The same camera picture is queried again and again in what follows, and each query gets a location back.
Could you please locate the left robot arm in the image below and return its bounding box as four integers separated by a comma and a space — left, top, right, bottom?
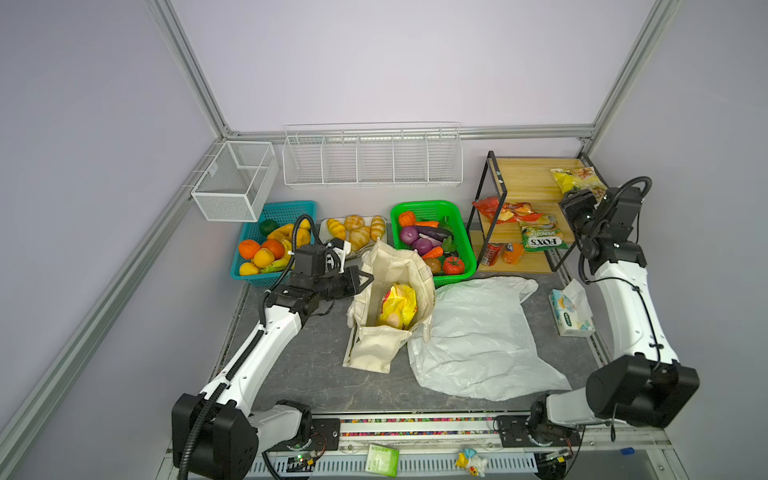
171, 239, 373, 479

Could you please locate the white plastic grocery bag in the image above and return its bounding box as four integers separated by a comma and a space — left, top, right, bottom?
407, 276, 571, 402

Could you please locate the wooden black-frame shelf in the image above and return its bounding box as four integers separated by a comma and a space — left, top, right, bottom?
466, 151, 606, 274

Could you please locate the green plastic basket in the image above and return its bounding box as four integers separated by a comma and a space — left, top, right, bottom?
390, 200, 477, 287

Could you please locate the small white wire basket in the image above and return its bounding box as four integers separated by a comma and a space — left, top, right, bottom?
191, 141, 279, 223

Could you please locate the yellow chips bag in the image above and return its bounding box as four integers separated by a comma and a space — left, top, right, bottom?
377, 283, 418, 330

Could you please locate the brown toy potato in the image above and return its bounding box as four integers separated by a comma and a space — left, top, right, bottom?
424, 258, 442, 276

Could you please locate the orange drink bottle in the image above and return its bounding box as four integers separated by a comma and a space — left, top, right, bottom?
502, 243, 525, 265

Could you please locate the green-yellow snack bag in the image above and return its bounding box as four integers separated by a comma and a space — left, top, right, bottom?
550, 167, 607, 201

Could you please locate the red toy tomato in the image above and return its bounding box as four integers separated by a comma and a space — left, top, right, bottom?
442, 256, 465, 276

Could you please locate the tissue pack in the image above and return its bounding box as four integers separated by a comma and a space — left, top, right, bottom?
548, 279, 596, 338

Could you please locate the orange toy pepper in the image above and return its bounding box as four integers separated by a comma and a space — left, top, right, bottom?
398, 211, 417, 228

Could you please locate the toy croissant bread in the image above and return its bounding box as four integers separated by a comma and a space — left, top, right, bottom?
349, 226, 371, 252

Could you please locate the green small box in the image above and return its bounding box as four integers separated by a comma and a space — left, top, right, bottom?
364, 444, 400, 477

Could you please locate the red snack bag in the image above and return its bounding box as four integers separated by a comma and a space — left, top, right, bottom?
472, 197, 542, 224

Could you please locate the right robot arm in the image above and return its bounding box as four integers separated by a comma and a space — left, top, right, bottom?
526, 176, 700, 445

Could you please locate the yellow white toy figure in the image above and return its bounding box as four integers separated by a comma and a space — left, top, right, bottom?
455, 448, 488, 477

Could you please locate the orange toy carrot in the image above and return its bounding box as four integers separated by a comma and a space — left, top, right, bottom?
421, 246, 444, 260

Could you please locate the long white wire basket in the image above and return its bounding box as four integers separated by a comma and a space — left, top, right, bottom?
283, 122, 464, 188

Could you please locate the beige canvas tote bag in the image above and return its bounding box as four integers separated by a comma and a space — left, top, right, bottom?
343, 241, 436, 373

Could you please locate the teal plastic basket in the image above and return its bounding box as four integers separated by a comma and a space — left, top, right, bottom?
229, 200, 318, 288

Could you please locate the white plastic tray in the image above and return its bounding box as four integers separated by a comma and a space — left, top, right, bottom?
319, 215, 388, 260

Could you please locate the green toy lime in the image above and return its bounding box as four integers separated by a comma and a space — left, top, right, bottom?
258, 219, 280, 237

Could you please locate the yellow toy lemon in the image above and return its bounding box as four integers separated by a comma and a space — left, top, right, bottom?
238, 262, 260, 277

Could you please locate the green Fox's candy bag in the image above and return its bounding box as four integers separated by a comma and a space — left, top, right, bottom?
520, 215, 569, 253

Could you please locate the dark toy eggplant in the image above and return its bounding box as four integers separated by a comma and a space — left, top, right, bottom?
416, 226, 453, 243

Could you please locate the toy banana bunch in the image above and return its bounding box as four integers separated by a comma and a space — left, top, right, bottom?
261, 220, 312, 273

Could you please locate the toy orange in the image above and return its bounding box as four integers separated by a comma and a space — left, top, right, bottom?
261, 239, 285, 260
238, 239, 261, 261

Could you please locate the yellow toy apple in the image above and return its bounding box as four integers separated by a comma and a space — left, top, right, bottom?
251, 248, 275, 270

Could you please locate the red soda can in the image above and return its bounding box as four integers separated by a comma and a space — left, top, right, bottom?
480, 242, 506, 267

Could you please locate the purple toy onion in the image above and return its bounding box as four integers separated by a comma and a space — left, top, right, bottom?
411, 237, 434, 256
400, 225, 419, 246

